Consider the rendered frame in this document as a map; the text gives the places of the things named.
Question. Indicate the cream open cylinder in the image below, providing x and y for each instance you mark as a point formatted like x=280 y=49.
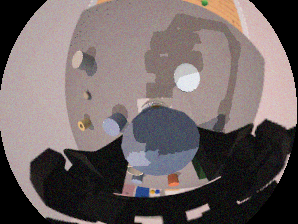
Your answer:
x=133 y=171

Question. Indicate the orange cylinder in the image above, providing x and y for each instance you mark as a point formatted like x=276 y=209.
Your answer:
x=173 y=181

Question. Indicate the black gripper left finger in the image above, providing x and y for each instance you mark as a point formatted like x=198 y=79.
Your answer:
x=108 y=163

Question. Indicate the cream balance beam with flat pans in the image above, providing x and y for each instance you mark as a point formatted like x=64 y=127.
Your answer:
x=163 y=101

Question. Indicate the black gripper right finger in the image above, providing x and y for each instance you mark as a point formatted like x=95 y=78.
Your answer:
x=215 y=148

